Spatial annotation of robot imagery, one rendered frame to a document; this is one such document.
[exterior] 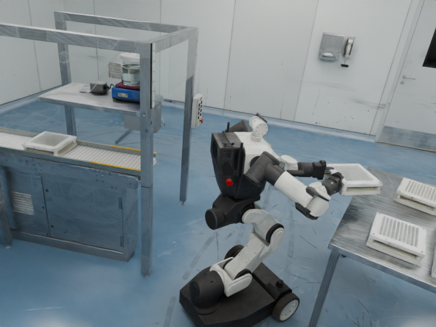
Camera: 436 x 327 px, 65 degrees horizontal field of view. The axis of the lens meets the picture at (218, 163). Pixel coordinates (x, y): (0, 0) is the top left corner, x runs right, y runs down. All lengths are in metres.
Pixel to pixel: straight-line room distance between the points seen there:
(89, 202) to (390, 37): 4.51
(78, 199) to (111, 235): 0.35
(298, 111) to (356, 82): 0.94
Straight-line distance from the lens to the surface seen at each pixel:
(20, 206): 2.91
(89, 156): 2.48
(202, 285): 2.11
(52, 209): 2.76
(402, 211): 2.31
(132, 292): 2.55
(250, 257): 2.23
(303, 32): 5.50
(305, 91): 5.63
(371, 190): 2.11
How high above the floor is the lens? 1.87
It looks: 27 degrees down
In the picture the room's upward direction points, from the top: 6 degrees clockwise
